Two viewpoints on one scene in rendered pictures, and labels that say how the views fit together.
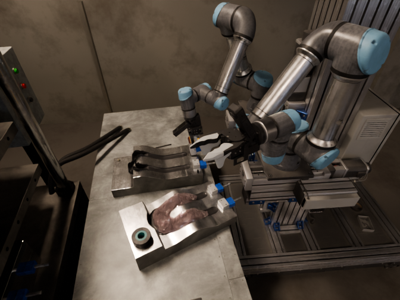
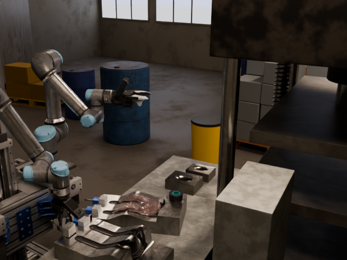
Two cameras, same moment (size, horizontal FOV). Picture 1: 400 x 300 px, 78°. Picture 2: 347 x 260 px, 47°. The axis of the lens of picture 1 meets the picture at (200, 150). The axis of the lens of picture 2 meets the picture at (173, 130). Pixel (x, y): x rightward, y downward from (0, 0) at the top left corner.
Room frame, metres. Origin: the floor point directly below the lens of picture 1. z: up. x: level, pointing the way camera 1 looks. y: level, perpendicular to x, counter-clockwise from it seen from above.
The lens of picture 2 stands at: (2.10, 1.44, 2.02)
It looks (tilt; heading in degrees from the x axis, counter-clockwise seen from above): 20 degrees down; 218
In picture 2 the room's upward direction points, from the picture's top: 1 degrees clockwise
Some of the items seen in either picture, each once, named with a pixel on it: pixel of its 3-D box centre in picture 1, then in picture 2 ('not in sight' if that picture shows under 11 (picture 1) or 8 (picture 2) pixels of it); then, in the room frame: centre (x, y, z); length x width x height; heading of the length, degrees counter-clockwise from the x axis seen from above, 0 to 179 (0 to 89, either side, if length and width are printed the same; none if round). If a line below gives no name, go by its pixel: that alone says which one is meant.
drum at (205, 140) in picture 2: not in sight; (206, 144); (-1.54, -0.92, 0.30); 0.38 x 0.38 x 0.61
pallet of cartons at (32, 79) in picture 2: not in sight; (43, 83); (-2.04, -4.82, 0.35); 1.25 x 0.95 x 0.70; 96
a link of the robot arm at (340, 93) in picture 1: (333, 108); (52, 97); (0.78, -0.49, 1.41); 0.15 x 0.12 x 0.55; 31
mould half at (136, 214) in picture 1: (179, 216); (139, 209); (0.69, 0.10, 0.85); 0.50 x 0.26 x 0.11; 118
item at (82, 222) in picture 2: (204, 164); (76, 221); (1.02, -0.02, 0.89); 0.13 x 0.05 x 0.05; 101
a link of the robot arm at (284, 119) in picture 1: (281, 124); (95, 96); (0.65, -0.26, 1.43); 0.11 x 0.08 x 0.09; 121
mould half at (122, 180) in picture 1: (156, 166); (114, 246); (1.03, 0.25, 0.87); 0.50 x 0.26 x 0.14; 101
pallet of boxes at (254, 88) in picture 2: not in sight; (285, 105); (-2.71, -0.48, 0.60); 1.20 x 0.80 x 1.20; 94
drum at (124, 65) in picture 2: not in sight; (125, 101); (-1.68, -2.36, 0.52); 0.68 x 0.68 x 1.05
